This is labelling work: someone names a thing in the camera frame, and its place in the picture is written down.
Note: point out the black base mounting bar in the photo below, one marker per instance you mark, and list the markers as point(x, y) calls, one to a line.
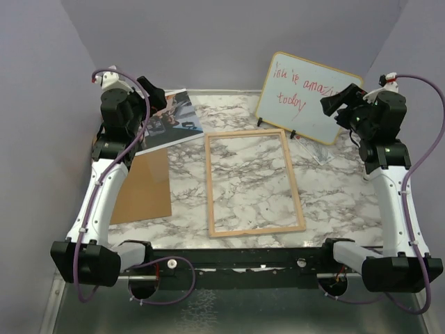
point(244, 268)

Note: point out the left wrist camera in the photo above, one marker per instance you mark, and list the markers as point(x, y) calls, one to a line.
point(111, 80)

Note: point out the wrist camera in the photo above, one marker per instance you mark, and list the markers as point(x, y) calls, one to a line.
point(111, 80)
point(388, 82)

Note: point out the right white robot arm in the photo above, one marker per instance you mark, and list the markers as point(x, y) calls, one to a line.
point(405, 263)

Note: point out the brown cardboard backing board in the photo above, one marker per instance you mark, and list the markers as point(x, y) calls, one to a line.
point(145, 192)

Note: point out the yellow-rimmed whiteboard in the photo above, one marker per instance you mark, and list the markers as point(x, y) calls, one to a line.
point(292, 92)

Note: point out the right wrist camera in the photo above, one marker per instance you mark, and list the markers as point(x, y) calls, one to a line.
point(388, 82)

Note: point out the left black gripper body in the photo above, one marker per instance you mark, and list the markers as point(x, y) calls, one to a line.
point(139, 107)

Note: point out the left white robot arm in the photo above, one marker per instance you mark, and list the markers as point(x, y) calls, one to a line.
point(84, 257)

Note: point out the wooden picture frame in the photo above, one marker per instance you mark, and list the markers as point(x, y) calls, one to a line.
point(212, 184)

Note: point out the printed photo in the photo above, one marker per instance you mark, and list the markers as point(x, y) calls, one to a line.
point(176, 123)

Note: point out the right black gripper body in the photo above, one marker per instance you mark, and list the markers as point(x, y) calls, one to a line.
point(356, 118)

